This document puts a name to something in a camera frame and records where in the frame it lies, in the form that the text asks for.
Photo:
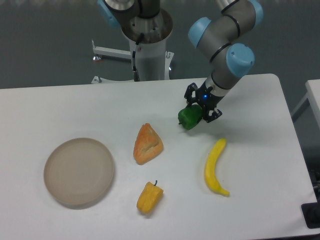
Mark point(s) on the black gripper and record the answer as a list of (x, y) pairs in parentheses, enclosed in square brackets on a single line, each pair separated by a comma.
[(207, 96)]

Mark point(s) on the green bell pepper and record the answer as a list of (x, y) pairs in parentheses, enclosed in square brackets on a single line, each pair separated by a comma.
[(190, 116)]

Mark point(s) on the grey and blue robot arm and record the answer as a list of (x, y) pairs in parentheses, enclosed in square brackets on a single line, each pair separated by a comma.
[(216, 40)]

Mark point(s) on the yellow bell pepper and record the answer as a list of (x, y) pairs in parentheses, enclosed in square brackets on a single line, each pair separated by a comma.
[(149, 197)]

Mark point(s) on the orange triangular bread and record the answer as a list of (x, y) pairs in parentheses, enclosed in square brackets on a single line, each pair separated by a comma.
[(148, 145)]

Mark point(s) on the yellow banana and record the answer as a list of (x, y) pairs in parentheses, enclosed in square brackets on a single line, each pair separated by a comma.
[(210, 169)]

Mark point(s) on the beige round plate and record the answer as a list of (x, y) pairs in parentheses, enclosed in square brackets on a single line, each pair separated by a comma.
[(79, 172)]

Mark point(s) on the black clamp at table edge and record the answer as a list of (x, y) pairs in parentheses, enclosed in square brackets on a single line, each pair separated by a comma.
[(311, 214)]

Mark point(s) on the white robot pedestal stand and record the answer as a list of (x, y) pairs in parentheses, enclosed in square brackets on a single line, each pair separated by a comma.
[(147, 37)]

